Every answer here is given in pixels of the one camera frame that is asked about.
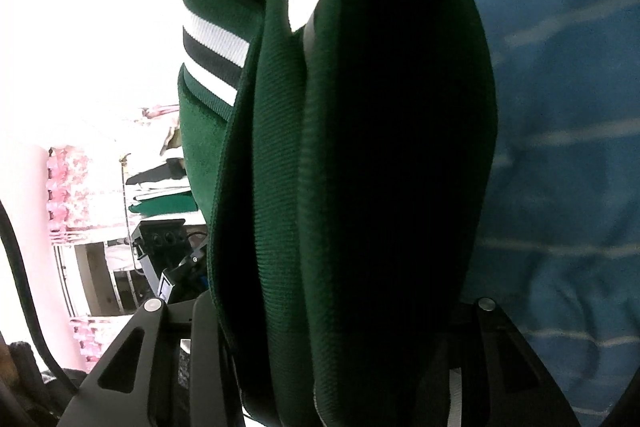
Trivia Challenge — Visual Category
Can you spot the black cable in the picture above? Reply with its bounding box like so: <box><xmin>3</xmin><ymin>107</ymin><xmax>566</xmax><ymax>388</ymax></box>
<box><xmin>0</xmin><ymin>200</ymin><xmax>79</xmax><ymax>396</ymax></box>

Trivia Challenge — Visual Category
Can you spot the pink floral curtain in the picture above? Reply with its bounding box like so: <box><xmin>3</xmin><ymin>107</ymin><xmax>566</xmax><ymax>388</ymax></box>
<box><xmin>46</xmin><ymin>145</ymin><xmax>125</xmax><ymax>372</ymax></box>

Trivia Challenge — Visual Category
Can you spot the clothes rack with hanging garments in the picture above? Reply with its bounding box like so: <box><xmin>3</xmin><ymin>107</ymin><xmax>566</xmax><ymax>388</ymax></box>
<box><xmin>118</xmin><ymin>103</ymin><xmax>200</xmax><ymax>219</ymax></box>

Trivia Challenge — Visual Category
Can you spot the green and cream varsity jacket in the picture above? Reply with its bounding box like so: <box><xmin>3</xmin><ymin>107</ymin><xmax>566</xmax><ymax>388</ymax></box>
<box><xmin>178</xmin><ymin>0</ymin><xmax>497</xmax><ymax>426</ymax></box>

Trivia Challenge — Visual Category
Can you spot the blue striped bed sheet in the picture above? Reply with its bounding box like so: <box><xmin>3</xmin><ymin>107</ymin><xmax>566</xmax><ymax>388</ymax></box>
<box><xmin>464</xmin><ymin>0</ymin><xmax>639</xmax><ymax>426</ymax></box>

